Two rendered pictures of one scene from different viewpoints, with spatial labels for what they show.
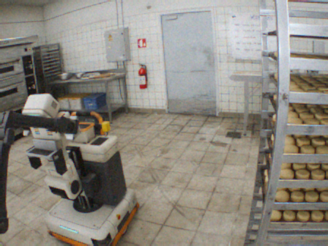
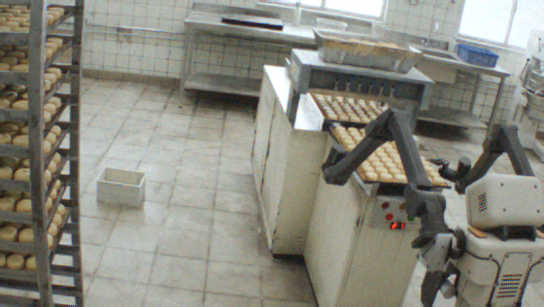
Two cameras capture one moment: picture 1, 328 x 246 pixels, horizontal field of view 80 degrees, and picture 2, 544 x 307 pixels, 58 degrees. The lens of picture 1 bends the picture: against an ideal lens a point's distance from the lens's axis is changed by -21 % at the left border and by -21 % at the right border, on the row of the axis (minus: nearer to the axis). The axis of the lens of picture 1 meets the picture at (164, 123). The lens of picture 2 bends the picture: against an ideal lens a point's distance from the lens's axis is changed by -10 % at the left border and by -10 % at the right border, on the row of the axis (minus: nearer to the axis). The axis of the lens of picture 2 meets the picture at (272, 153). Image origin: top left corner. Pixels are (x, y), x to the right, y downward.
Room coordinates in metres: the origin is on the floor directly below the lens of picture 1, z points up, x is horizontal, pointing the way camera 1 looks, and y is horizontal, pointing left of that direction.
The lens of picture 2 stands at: (2.14, -0.52, 1.76)
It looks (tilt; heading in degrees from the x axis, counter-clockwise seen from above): 22 degrees down; 150
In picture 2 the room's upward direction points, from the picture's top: 9 degrees clockwise
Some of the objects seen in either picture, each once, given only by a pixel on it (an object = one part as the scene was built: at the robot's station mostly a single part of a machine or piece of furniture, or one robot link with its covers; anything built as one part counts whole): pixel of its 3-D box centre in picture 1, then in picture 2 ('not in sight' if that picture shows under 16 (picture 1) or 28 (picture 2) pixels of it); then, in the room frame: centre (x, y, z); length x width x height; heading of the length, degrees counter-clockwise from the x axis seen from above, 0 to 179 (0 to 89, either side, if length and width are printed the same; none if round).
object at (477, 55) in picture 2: not in sight; (477, 55); (-1.80, 4.12, 0.95); 0.40 x 0.30 x 0.14; 69
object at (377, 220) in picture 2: not in sight; (399, 213); (0.69, 0.96, 0.77); 0.24 x 0.04 x 0.14; 71
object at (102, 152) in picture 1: (85, 166); not in sight; (1.63, 0.65, 0.59); 0.55 x 0.34 x 0.83; 72
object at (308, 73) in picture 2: not in sight; (357, 94); (-0.13, 1.25, 1.01); 0.72 x 0.33 x 0.34; 71
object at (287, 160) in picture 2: not in sight; (320, 158); (-0.58, 1.41, 0.42); 1.28 x 0.72 x 0.84; 161
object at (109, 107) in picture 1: (84, 95); not in sight; (5.10, 1.72, 0.49); 1.90 x 0.72 x 0.98; 66
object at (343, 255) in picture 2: not in sight; (359, 233); (0.34, 1.08, 0.45); 0.70 x 0.34 x 0.90; 161
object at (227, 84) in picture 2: not in sight; (349, 62); (-2.38, 2.82, 0.61); 3.40 x 0.70 x 1.22; 66
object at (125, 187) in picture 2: not in sight; (121, 187); (-1.03, 0.21, 0.08); 0.30 x 0.22 x 0.16; 64
